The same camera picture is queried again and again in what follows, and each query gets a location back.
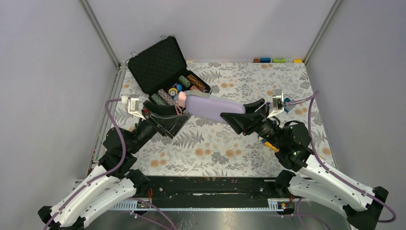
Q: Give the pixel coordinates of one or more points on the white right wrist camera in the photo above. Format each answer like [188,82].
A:
[276,105]

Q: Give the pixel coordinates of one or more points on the yellow ten chip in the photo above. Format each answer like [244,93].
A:
[173,92]

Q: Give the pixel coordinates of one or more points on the yellow toy brick vehicle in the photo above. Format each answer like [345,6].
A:
[266,143]

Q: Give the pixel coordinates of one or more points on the green block at wall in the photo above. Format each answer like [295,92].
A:
[279,60]

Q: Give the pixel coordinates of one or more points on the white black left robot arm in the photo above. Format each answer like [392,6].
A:
[113,179]

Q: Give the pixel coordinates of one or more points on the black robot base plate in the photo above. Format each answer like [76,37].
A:
[213,192]

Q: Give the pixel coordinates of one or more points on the aluminium frame rail left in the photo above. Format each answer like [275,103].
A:
[114,89]

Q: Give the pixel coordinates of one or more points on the lilac umbrella zip case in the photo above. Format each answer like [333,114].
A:
[210,107]

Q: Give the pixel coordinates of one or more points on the red chip stack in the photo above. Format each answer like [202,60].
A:
[194,88]

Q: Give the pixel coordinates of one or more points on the green blue chip stack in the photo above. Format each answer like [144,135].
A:
[158,100]

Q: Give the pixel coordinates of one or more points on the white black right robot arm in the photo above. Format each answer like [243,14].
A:
[306,174]

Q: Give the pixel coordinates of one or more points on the blue block at wall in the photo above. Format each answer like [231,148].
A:
[265,60]

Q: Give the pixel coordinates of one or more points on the aluminium frame rail right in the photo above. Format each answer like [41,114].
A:
[330,16]

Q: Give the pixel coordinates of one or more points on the floral table cloth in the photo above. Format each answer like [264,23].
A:
[207,148]

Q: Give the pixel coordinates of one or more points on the aluminium frame rail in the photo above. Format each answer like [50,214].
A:
[114,89]
[330,16]

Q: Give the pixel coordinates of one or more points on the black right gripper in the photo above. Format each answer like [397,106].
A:
[258,118]

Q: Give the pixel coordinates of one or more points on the black poker chip case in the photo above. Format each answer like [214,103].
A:
[159,67]

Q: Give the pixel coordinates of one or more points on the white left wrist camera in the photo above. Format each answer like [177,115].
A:
[132,103]

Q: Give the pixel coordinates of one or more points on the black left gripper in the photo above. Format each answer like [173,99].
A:
[153,120]

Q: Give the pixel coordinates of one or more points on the pink folding umbrella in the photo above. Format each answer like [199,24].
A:
[180,102]

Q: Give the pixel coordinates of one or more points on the blue toy brick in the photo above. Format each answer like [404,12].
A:
[287,108]

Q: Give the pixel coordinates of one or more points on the orange black chip stack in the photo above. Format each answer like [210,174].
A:
[197,83]

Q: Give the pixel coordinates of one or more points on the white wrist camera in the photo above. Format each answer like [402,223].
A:
[132,103]
[276,105]

